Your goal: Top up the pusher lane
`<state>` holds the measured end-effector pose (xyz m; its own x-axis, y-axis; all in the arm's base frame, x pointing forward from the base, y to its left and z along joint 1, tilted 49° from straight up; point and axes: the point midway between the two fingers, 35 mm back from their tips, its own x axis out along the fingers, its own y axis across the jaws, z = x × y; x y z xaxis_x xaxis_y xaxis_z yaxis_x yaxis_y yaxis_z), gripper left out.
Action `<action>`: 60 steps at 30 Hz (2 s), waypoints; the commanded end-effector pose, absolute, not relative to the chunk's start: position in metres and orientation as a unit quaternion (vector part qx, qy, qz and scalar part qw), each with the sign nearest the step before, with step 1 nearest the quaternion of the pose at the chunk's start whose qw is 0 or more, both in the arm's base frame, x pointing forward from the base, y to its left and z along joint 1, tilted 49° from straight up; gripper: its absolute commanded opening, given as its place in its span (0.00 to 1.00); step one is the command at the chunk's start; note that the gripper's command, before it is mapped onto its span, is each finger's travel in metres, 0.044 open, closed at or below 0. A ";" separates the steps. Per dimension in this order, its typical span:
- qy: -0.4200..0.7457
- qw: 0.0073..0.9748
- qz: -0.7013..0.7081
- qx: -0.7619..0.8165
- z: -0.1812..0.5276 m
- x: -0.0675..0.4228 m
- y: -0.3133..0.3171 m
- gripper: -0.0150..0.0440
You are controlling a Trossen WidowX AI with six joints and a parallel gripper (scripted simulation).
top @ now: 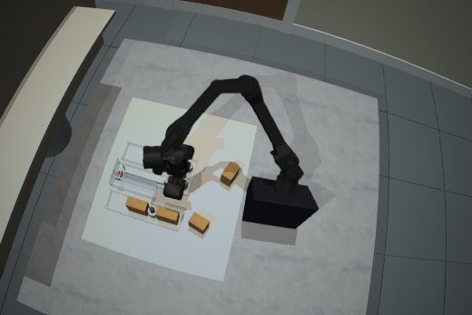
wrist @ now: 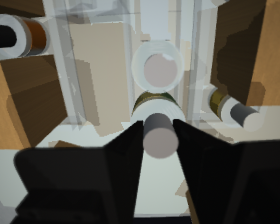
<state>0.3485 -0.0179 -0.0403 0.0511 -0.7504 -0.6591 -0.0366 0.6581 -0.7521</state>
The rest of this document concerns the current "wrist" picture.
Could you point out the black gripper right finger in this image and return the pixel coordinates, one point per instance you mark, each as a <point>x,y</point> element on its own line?
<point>216,171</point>

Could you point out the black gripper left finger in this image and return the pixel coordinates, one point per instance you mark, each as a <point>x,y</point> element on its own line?
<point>113,170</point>

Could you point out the brown wooden block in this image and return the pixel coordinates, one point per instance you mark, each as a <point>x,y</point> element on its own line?
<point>193,214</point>
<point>66,144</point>
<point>246,61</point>
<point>22,8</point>
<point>31,101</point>

